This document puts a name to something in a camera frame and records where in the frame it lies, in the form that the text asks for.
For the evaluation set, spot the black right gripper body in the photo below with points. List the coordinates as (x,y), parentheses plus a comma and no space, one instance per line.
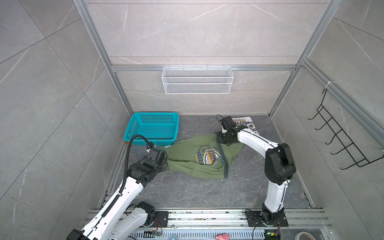
(223,138)

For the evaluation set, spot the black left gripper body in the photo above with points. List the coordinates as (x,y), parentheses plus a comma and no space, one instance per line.
(159,168)

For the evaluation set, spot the white navy-trimmed tank top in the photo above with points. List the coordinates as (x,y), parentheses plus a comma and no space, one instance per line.
(246,121)

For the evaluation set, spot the olive green tank top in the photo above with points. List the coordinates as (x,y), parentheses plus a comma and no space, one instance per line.
(202,157)

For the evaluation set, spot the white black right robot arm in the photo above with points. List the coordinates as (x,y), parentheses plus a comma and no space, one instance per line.
(280,166)

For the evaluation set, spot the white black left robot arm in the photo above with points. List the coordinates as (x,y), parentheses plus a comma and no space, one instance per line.
(105,226)

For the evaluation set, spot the teal plastic basket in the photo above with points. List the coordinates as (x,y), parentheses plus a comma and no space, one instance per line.
(160,128)

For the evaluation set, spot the pink small object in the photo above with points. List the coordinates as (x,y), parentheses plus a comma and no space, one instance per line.
(223,237)

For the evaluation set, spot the white tape roll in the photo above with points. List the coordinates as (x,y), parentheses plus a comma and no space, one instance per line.
(304,236)

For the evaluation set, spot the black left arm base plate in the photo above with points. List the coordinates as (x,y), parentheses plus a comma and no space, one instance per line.
(161,219)

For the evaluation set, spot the white wire mesh shelf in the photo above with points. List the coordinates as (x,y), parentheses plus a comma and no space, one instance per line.
(197,80)

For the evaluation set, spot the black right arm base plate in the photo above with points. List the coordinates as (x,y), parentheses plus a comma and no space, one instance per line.
(255,219)

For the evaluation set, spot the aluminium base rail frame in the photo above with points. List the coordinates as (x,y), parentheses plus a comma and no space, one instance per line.
(202,224)

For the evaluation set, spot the black wire hook rack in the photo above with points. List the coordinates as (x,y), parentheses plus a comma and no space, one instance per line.
(348,146)

